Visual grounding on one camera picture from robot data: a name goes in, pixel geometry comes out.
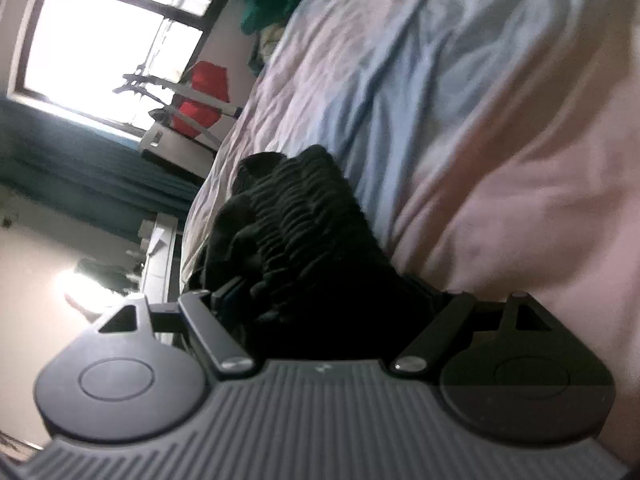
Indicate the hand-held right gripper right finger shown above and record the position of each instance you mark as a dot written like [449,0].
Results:
[445,325]

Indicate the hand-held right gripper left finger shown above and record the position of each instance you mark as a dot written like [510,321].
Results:
[227,294]

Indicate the dark garment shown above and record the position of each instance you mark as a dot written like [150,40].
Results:
[310,240]

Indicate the white cabinet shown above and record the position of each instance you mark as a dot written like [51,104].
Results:
[160,255]

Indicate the teal curtain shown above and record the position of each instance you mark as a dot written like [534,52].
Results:
[90,180]

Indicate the red cloth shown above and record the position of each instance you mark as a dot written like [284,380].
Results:
[202,97]

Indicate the pale bed sheet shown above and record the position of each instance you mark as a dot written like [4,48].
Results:
[475,125]

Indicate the white drying rack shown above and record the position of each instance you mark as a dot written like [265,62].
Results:
[170,95]

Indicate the bright window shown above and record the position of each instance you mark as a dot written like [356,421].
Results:
[100,40]

